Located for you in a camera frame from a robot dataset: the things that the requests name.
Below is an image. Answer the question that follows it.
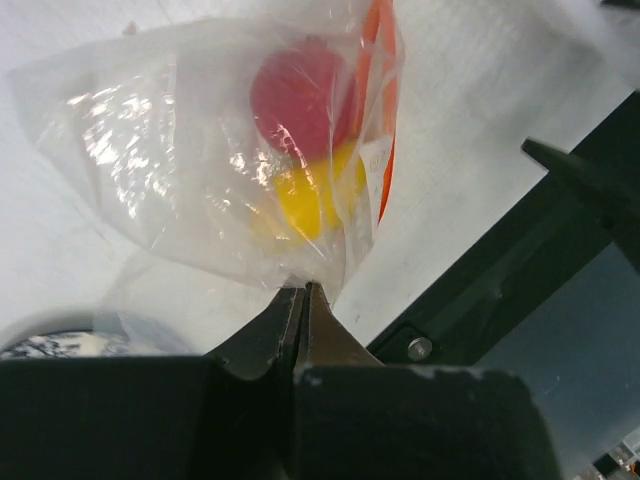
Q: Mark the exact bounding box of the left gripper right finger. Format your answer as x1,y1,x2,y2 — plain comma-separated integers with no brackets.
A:
291,283,561,479

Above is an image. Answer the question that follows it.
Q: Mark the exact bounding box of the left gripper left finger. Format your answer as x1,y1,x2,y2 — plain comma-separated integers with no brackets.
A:
1,288,306,479

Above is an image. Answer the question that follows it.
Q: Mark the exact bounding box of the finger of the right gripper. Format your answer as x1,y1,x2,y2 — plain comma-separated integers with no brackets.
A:
521,138,639,272

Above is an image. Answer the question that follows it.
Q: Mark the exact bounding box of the fake red pepper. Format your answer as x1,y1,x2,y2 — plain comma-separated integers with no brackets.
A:
249,39,357,161

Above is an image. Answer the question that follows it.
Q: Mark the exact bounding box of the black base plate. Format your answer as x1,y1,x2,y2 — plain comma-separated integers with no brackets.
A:
368,92,639,365

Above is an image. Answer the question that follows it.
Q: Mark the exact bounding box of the blue floral plate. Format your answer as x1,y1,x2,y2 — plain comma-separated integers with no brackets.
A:
1,309,197,360

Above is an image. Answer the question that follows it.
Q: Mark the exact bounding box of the clear zip top bag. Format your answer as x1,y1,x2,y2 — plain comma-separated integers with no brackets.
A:
8,1,405,297

